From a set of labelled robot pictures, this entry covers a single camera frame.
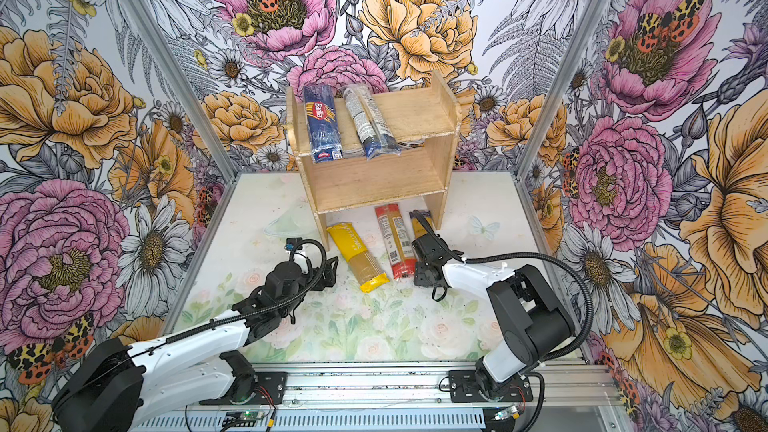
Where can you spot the wooden two-tier shelf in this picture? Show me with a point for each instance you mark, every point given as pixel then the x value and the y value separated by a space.
pixel 430 115

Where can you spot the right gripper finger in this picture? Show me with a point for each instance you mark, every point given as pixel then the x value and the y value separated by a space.
pixel 427 277
pixel 420 225

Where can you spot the yellow blue spaghetti bag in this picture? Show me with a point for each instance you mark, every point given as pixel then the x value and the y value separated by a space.
pixel 420 222

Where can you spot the green circuit board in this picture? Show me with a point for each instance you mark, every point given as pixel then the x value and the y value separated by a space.
pixel 510 413
pixel 243 418

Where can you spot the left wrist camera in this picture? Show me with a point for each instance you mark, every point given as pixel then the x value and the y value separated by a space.
pixel 293 244

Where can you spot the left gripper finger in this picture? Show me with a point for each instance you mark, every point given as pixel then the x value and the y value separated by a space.
pixel 328 273
pixel 304 262

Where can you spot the aluminium front rail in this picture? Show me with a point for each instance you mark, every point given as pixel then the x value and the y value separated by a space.
pixel 335 386

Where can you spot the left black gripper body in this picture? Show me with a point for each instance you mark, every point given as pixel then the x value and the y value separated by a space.
pixel 307 281

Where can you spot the right green circuit board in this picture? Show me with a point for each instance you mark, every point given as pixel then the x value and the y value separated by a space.
pixel 510 413

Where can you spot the blue Barilla pasta box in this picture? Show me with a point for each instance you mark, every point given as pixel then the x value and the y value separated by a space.
pixel 324 133

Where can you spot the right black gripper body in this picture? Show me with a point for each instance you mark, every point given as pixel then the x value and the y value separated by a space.
pixel 419 265

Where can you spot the red spaghetti bag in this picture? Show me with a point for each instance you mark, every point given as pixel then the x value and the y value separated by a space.
pixel 401 255

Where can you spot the clear blue-end spaghetti bag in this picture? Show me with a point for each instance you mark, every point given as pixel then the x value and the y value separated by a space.
pixel 371 127

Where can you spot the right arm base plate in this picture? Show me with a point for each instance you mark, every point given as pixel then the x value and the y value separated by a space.
pixel 467 386

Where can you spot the left green circuit board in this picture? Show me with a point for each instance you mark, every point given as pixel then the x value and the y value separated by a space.
pixel 243 418

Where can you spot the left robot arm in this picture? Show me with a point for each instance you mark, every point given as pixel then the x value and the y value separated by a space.
pixel 119 386

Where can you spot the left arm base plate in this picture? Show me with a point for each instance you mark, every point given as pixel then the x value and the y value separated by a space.
pixel 260 388

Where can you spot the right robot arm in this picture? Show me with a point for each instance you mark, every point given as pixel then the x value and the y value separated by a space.
pixel 534 324

